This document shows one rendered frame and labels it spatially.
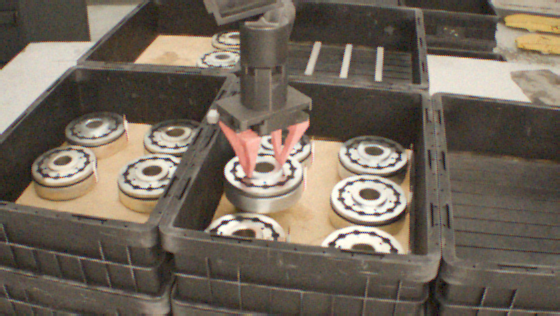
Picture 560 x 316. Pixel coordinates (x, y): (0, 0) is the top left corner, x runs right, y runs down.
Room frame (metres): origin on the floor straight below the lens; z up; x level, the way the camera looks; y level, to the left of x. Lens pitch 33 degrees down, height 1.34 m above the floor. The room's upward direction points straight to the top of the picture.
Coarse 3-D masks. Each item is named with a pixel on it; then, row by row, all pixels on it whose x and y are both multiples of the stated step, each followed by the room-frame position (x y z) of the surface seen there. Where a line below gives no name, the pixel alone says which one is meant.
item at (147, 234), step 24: (72, 72) 0.91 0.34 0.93; (120, 72) 0.91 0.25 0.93; (144, 72) 0.90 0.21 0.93; (168, 72) 0.90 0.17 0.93; (192, 72) 0.90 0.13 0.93; (216, 72) 0.89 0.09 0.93; (48, 96) 0.83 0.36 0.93; (24, 120) 0.75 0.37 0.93; (0, 144) 0.68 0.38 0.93; (192, 144) 0.68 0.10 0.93; (168, 192) 0.57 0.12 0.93; (0, 216) 0.53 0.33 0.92; (24, 216) 0.53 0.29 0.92; (48, 216) 0.52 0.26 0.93; (72, 216) 0.52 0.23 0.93; (96, 216) 0.52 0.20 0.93; (96, 240) 0.51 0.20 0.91; (120, 240) 0.50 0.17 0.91; (144, 240) 0.50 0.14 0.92
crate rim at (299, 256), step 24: (432, 120) 0.74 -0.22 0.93; (432, 144) 0.68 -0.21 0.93; (192, 168) 0.62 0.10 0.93; (432, 168) 0.62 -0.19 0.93; (432, 192) 0.57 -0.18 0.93; (168, 216) 0.53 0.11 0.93; (432, 216) 0.54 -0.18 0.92; (168, 240) 0.49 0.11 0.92; (192, 240) 0.49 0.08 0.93; (216, 240) 0.49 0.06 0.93; (240, 240) 0.49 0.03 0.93; (264, 240) 0.49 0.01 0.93; (432, 240) 0.48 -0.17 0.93; (264, 264) 0.48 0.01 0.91; (288, 264) 0.47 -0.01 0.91; (312, 264) 0.47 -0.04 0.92; (336, 264) 0.46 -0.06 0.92; (360, 264) 0.46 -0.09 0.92; (384, 264) 0.45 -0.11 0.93; (408, 264) 0.45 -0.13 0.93; (432, 264) 0.45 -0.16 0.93
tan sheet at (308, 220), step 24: (336, 144) 0.84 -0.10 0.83; (312, 168) 0.77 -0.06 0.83; (336, 168) 0.77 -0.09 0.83; (312, 192) 0.71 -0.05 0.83; (408, 192) 0.71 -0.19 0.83; (216, 216) 0.65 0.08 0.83; (288, 216) 0.65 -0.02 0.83; (312, 216) 0.65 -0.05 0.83; (408, 216) 0.65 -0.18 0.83; (312, 240) 0.60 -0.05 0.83; (408, 240) 0.60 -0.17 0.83
